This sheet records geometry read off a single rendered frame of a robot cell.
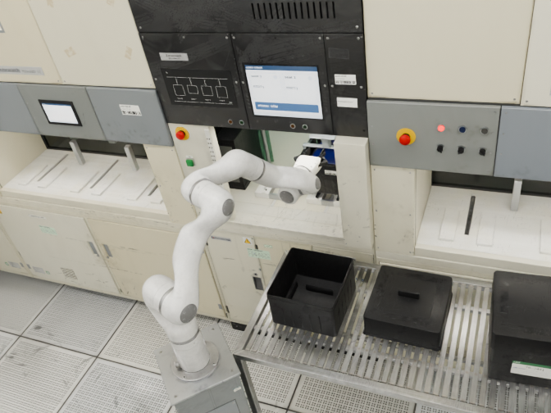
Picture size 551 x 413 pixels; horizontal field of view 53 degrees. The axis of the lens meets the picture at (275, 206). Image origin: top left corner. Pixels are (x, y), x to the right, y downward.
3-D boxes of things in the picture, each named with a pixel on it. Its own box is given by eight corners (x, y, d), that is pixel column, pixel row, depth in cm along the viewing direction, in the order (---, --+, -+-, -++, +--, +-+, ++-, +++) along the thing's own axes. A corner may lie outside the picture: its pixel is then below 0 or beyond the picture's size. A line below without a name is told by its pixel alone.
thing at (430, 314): (362, 333, 214) (360, 312, 206) (381, 279, 234) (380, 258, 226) (440, 351, 203) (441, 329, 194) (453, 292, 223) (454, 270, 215)
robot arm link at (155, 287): (180, 350, 198) (161, 306, 183) (151, 325, 209) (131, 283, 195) (206, 329, 204) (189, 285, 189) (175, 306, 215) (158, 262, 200)
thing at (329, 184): (302, 197, 264) (291, 143, 243) (318, 170, 277) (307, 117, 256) (352, 203, 254) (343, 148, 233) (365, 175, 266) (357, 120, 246)
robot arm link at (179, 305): (169, 308, 202) (197, 329, 192) (143, 308, 193) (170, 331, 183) (216, 181, 196) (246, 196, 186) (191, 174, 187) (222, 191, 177)
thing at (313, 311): (296, 274, 244) (290, 246, 233) (357, 286, 233) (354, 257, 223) (271, 322, 225) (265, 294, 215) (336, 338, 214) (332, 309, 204)
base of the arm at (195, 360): (179, 390, 207) (165, 360, 195) (166, 353, 221) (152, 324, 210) (225, 369, 211) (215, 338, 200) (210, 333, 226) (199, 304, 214)
